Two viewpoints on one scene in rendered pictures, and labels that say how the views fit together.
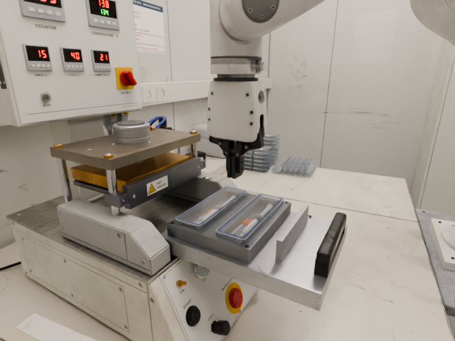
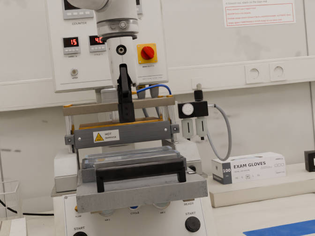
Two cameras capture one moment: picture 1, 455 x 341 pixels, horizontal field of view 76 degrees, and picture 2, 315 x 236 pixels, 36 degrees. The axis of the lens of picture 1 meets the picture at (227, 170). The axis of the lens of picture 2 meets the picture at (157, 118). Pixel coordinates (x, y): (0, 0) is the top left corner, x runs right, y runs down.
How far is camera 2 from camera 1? 0.84 m
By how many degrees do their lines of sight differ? 53
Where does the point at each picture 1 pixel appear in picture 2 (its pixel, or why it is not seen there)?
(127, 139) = (104, 99)
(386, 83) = not seen: outside the picture
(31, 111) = (63, 82)
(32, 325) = (17, 220)
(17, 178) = not seen: hidden behind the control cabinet
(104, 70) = not seen: hidden behind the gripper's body
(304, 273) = (93, 189)
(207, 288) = (108, 228)
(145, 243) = (59, 167)
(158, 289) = (57, 203)
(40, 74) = (72, 56)
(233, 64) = (98, 27)
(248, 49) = (105, 14)
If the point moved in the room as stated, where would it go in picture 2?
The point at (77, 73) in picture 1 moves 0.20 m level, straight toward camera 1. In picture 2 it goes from (101, 53) to (57, 50)
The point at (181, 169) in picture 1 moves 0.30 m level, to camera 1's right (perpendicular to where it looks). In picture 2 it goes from (138, 127) to (232, 127)
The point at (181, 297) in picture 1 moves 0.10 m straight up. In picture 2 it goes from (75, 220) to (70, 173)
